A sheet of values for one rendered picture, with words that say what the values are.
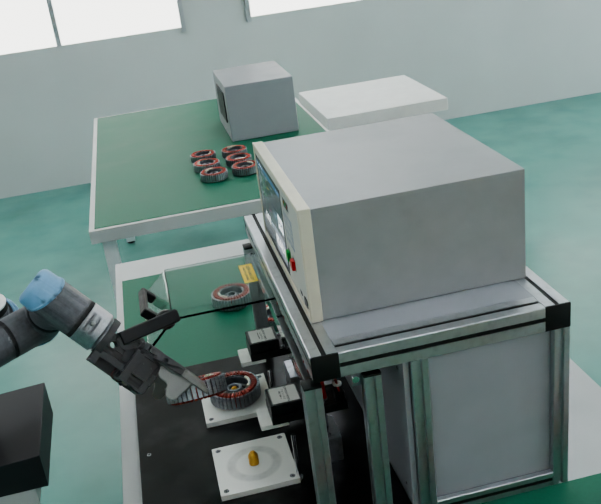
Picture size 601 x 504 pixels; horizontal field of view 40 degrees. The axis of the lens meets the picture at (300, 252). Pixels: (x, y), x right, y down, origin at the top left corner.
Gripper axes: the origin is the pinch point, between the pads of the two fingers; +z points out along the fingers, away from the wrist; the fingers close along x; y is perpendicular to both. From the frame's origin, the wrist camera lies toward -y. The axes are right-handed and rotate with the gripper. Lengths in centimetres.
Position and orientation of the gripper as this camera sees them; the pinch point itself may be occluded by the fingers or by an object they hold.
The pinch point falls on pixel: (199, 388)
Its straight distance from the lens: 154.9
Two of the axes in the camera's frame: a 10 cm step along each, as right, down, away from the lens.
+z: 7.7, 6.0, 2.2
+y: -5.2, 7.9, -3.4
